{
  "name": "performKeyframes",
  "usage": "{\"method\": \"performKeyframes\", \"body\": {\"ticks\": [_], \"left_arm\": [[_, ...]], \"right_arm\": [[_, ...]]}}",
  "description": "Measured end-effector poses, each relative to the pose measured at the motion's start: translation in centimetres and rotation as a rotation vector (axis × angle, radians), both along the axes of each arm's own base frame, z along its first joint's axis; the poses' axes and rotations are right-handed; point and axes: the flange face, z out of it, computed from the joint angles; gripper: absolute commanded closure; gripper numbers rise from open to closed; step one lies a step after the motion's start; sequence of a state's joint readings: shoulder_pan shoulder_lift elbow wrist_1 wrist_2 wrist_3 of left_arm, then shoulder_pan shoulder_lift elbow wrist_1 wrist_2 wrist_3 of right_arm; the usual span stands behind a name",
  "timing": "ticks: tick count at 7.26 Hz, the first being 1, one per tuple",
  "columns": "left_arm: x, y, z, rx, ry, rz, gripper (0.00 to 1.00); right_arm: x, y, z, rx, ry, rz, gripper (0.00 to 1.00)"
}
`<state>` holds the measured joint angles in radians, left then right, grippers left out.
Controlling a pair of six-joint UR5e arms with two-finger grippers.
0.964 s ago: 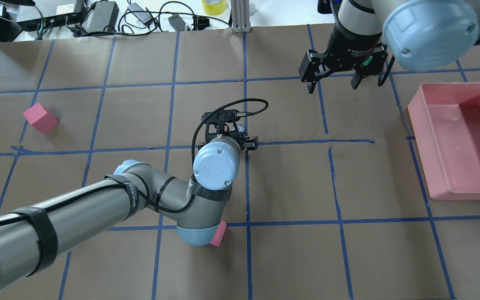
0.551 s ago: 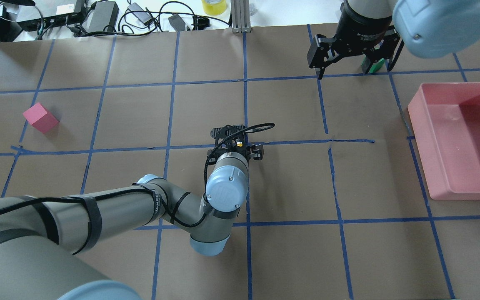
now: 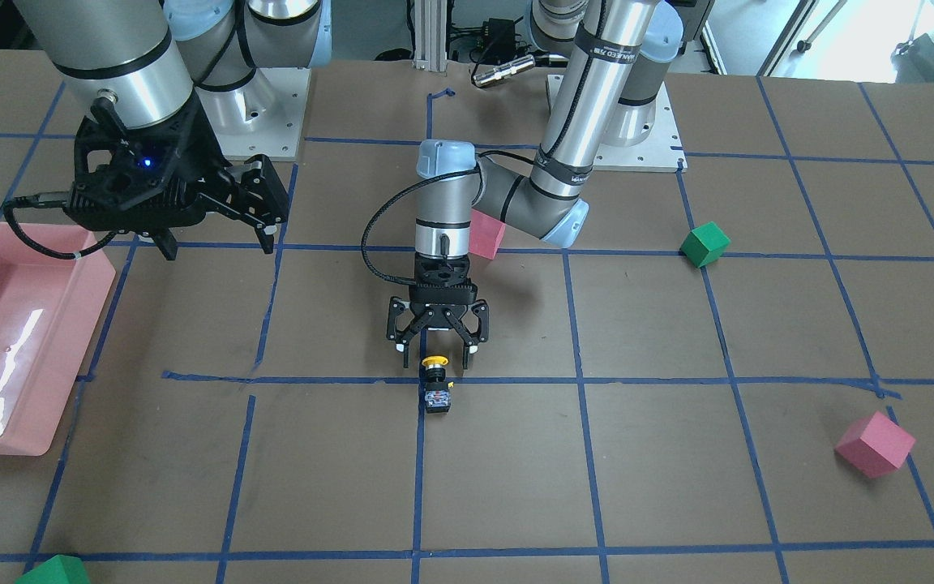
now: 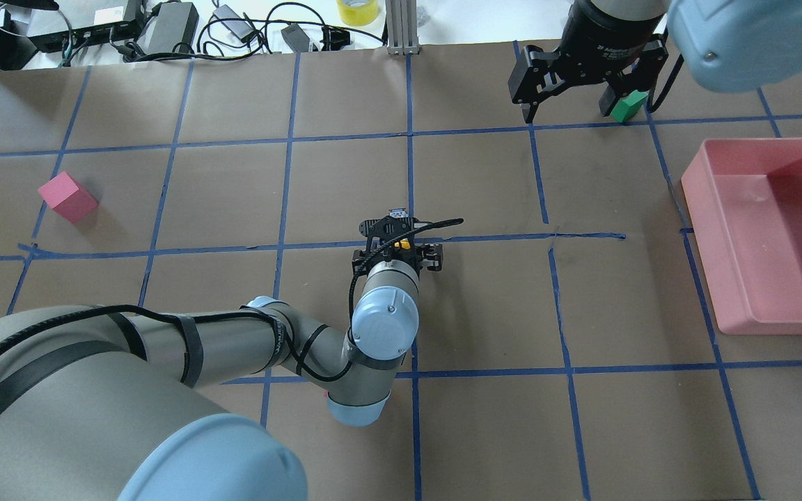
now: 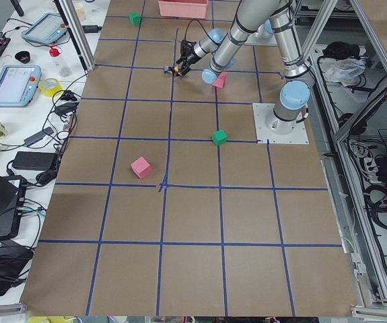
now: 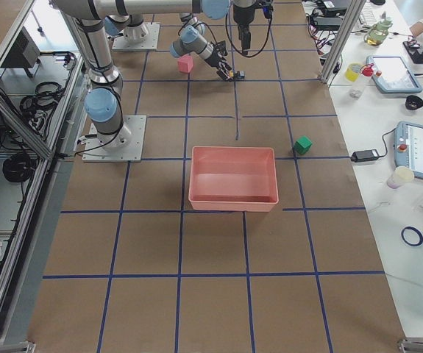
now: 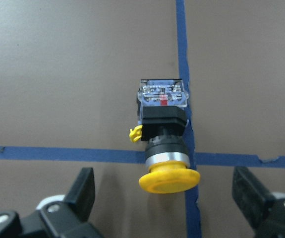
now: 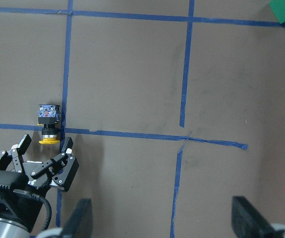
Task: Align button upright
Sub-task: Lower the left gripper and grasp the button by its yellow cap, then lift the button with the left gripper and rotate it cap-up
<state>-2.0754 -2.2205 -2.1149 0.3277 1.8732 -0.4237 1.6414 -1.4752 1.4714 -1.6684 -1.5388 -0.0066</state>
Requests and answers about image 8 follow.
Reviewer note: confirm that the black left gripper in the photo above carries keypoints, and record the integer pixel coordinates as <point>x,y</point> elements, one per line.
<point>58,172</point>

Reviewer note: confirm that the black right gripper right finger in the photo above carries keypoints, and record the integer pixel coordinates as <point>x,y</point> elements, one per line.
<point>247,222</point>

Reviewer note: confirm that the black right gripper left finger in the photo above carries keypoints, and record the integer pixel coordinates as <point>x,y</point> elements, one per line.
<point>80,223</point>

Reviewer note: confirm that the yellow push button switch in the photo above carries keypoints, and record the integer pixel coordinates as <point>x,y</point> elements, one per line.
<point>49,117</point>

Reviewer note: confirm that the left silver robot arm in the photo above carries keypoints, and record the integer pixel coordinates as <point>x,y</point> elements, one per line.
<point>9,229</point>

